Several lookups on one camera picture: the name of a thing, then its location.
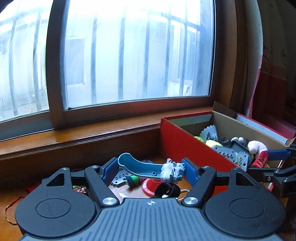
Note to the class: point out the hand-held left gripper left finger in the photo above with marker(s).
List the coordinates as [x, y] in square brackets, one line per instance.
[109, 172]

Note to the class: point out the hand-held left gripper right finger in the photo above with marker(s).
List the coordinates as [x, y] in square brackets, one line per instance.
[190, 172]

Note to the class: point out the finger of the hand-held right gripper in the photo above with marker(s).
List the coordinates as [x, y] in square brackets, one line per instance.
[282, 176]
[277, 154]

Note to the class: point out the red snack packet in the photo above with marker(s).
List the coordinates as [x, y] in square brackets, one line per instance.
[260, 160]

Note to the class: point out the white fluff tuft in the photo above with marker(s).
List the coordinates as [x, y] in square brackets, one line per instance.
[167, 171]

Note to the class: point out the teal curved toy track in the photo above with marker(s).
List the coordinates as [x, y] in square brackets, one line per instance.
[138, 168]

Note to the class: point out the red cardboard box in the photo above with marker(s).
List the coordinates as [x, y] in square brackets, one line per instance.
[180, 141]

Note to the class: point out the wooden desktop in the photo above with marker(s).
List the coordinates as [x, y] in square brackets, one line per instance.
[11, 188]

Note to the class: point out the grey building block plate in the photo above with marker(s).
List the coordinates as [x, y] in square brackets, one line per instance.
[120, 178]

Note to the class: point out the metal keyring clip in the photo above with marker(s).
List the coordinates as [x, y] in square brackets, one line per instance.
[185, 192]

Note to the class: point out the pale pink plush toy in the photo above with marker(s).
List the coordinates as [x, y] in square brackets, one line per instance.
[256, 147]

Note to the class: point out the black fabric item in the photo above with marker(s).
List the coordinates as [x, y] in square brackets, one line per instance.
[166, 190]

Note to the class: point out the yellow green toy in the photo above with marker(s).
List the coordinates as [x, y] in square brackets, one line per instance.
[200, 139]

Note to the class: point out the yellow plush toy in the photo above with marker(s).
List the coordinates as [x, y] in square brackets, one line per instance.
[212, 143]

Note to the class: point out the red funnel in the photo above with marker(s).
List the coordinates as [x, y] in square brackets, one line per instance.
[150, 185]

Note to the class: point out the white pleated paper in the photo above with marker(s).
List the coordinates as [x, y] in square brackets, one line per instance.
[209, 133]

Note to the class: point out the grey building block assembly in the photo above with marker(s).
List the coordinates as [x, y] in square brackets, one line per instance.
[231, 155]

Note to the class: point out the red cloth scrap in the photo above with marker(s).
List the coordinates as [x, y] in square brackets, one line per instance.
[33, 187]

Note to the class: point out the cream and red curtain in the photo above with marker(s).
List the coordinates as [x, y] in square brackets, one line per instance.
[251, 69]

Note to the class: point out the window with metal bars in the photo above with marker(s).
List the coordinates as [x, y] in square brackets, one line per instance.
[138, 58]

